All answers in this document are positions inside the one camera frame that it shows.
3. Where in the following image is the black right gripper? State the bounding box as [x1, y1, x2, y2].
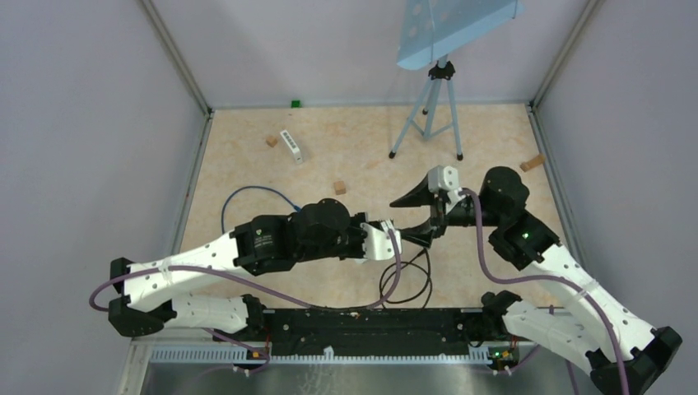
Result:
[389, 172, 502, 247]

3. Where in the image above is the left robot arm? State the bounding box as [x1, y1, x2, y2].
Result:
[106, 198, 399, 340]

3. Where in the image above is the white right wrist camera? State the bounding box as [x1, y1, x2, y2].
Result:
[426, 165, 463, 213]

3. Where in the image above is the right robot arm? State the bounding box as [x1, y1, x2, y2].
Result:
[393, 165, 682, 394]

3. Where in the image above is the long white network switch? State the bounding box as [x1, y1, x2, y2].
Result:
[280, 129, 304, 165]

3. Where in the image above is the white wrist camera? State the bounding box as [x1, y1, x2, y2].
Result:
[361, 220, 403, 261]
[426, 165, 463, 213]

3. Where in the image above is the small wooden cube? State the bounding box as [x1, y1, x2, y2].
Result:
[333, 180, 347, 196]

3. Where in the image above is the curved wooden block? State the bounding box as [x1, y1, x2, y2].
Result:
[519, 154, 546, 172]

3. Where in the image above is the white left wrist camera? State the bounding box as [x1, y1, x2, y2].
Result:
[361, 220, 403, 261]

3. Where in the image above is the light blue tripod stand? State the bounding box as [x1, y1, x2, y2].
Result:
[388, 0, 524, 160]

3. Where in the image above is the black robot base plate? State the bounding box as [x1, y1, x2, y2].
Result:
[229, 308, 523, 357]

